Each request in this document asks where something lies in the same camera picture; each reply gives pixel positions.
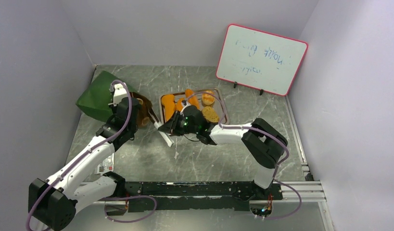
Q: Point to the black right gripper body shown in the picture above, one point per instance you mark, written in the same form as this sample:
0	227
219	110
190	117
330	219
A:
179	125

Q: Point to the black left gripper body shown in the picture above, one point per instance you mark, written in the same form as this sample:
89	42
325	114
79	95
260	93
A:
134	126

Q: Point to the orange fake croissant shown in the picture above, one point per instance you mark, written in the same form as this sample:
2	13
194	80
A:
181	103

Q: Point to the tan round fake bun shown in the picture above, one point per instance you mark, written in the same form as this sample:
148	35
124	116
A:
210	114

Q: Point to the long orange fake baguette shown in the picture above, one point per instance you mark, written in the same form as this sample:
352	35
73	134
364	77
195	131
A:
191	98

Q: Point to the round orange fake bun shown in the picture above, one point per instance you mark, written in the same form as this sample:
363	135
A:
208	98

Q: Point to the silver metal tray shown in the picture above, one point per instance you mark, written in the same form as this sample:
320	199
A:
219	107

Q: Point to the green brown paper bag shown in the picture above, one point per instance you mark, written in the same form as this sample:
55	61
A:
94	101

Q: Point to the orange fake bread loaf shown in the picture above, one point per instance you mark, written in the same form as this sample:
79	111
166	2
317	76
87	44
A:
168	102

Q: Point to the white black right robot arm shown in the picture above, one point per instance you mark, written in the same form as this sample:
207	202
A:
265	144

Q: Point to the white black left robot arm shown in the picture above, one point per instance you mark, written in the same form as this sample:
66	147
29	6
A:
57	199

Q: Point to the white plastic packet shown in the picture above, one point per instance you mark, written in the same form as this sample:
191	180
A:
105	166

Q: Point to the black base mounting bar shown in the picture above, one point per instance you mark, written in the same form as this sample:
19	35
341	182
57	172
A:
142	203

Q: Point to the red framed whiteboard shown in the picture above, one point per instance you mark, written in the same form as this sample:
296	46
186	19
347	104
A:
260	60

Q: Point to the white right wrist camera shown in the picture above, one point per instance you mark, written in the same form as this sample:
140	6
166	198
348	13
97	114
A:
184	107

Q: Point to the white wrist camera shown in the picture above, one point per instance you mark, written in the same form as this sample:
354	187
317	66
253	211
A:
118	92
184	107

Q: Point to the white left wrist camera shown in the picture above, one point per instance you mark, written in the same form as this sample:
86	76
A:
118	92

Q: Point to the aluminium frame rail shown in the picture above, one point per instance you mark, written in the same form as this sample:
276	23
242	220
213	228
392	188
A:
288	191

